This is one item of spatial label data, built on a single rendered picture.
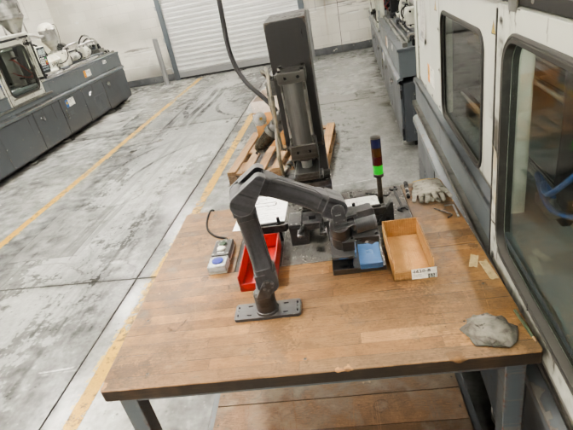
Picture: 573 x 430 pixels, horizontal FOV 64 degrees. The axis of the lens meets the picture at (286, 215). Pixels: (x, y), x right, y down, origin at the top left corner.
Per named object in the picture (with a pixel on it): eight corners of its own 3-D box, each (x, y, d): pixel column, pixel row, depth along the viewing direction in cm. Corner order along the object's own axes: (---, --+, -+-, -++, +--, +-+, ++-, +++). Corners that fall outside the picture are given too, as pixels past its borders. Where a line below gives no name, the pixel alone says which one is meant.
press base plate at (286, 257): (236, 278, 161) (234, 271, 159) (252, 212, 204) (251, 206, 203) (425, 256, 152) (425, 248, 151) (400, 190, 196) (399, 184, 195)
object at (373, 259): (361, 271, 143) (360, 264, 141) (357, 245, 156) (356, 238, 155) (384, 269, 142) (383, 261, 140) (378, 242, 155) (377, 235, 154)
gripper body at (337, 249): (351, 228, 138) (350, 215, 132) (355, 258, 133) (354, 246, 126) (329, 230, 139) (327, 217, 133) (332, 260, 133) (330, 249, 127)
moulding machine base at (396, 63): (371, 52, 938) (367, 1, 893) (422, 43, 919) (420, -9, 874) (401, 150, 460) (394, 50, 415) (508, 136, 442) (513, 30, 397)
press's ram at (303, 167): (281, 205, 158) (264, 123, 144) (286, 175, 181) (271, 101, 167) (333, 198, 156) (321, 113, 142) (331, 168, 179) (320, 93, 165)
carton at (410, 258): (394, 283, 139) (392, 262, 136) (383, 240, 161) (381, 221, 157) (437, 278, 138) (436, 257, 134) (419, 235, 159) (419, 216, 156)
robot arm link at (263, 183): (344, 191, 127) (240, 157, 119) (353, 205, 119) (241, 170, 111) (327, 228, 132) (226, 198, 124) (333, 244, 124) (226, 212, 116)
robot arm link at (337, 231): (351, 222, 132) (350, 209, 126) (357, 238, 129) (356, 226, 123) (328, 228, 132) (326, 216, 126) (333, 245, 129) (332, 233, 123)
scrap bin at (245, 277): (240, 292, 148) (236, 277, 145) (250, 250, 170) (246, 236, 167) (277, 287, 147) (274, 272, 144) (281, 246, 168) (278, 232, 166)
